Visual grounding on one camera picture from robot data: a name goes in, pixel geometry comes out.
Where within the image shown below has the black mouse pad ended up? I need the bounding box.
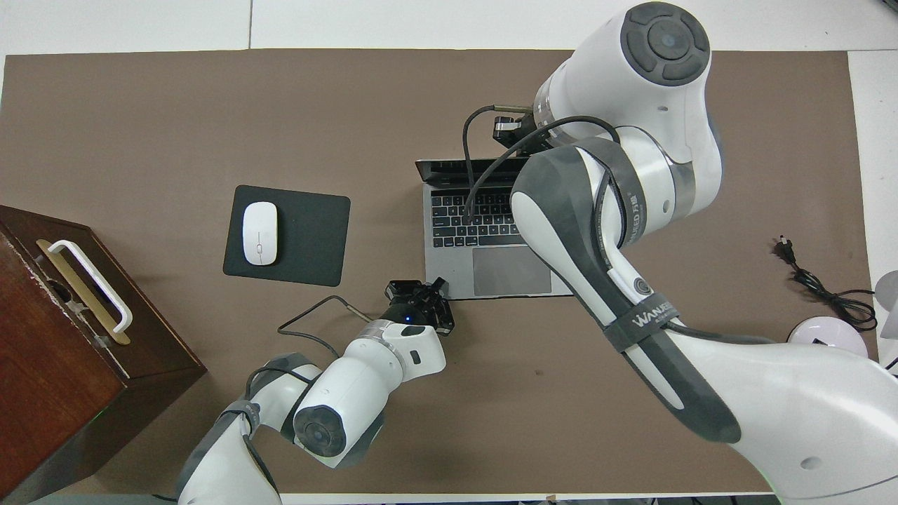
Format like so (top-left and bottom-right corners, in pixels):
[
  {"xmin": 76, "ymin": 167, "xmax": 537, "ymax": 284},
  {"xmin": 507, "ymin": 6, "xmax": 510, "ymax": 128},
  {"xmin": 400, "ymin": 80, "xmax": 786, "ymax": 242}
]
[{"xmin": 223, "ymin": 185, "xmax": 351, "ymax": 287}]

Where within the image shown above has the white computer mouse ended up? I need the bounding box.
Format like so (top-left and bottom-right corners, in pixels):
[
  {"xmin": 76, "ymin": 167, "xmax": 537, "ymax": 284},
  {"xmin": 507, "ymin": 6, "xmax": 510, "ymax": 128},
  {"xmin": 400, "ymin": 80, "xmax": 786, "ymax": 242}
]
[{"xmin": 243, "ymin": 202, "xmax": 279, "ymax": 266}]

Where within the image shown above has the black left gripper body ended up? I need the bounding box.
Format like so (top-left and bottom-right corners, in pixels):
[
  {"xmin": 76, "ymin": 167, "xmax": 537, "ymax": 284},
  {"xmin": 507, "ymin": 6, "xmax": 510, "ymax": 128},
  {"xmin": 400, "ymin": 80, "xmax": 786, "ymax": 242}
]
[{"xmin": 382, "ymin": 297, "xmax": 438, "ymax": 329}]

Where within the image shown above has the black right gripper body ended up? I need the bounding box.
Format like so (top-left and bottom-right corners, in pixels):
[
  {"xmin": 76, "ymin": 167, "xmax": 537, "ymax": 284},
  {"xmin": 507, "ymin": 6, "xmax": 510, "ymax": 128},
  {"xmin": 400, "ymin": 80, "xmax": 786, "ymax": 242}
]
[{"xmin": 492, "ymin": 115, "xmax": 538, "ymax": 150}]

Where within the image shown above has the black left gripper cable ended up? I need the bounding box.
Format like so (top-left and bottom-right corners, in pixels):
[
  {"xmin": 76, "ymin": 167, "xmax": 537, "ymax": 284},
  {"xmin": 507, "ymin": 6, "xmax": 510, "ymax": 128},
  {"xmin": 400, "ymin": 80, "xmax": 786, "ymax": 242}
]
[{"xmin": 277, "ymin": 295, "xmax": 373, "ymax": 358}]

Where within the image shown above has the dark brown wooden box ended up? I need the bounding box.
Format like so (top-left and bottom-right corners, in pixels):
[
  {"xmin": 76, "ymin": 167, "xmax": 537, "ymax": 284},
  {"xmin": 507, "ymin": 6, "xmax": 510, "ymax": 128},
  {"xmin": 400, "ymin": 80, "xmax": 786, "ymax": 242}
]
[{"xmin": 0, "ymin": 205, "xmax": 207, "ymax": 505}]

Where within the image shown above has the white box handle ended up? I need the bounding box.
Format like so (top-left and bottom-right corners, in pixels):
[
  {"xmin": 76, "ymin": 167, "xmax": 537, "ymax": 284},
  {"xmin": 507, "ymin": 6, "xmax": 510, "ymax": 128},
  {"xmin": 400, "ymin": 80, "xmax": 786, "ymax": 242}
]
[{"xmin": 48, "ymin": 240, "xmax": 133, "ymax": 333}]

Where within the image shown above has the brown table mat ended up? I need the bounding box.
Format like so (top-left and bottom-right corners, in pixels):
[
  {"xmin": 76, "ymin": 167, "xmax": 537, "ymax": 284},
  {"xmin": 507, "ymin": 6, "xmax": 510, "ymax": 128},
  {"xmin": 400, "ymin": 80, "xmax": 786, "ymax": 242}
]
[{"xmin": 0, "ymin": 49, "xmax": 893, "ymax": 495}]

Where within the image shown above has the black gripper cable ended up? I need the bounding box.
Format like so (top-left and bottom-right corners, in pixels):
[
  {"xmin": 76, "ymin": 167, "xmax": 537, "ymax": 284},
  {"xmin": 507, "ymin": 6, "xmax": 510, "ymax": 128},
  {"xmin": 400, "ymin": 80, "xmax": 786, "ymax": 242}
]
[
  {"xmin": 462, "ymin": 104, "xmax": 624, "ymax": 224},
  {"xmin": 277, "ymin": 295, "xmax": 373, "ymax": 358}
]

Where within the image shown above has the grey laptop computer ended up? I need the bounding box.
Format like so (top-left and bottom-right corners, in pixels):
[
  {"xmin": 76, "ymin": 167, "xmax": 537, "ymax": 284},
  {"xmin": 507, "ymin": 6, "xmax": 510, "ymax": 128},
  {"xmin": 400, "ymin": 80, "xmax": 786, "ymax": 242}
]
[{"xmin": 415, "ymin": 157, "xmax": 577, "ymax": 301}]

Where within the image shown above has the black lamp power cable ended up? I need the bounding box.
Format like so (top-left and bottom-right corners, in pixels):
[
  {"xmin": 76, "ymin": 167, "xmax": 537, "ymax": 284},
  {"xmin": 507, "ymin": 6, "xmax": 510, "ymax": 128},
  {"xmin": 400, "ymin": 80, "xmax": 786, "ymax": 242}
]
[{"xmin": 777, "ymin": 236, "xmax": 879, "ymax": 332}]

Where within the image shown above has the brass handle plate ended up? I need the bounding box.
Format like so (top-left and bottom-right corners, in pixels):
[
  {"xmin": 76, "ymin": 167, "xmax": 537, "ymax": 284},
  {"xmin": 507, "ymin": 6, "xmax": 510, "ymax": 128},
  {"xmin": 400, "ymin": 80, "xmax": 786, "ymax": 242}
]
[{"xmin": 35, "ymin": 238, "xmax": 131, "ymax": 346}]

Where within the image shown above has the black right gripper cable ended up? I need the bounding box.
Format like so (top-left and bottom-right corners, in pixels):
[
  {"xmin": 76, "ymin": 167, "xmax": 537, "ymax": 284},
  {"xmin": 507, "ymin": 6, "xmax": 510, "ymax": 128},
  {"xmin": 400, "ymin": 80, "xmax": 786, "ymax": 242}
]
[{"xmin": 462, "ymin": 104, "xmax": 624, "ymax": 224}]

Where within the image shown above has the white desk lamp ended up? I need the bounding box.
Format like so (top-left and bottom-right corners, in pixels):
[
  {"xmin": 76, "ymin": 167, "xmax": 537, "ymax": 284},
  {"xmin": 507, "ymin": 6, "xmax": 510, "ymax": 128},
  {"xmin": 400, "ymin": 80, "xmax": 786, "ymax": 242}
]
[{"xmin": 787, "ymin": 270, "xmax": 898, "ymax": 369}]

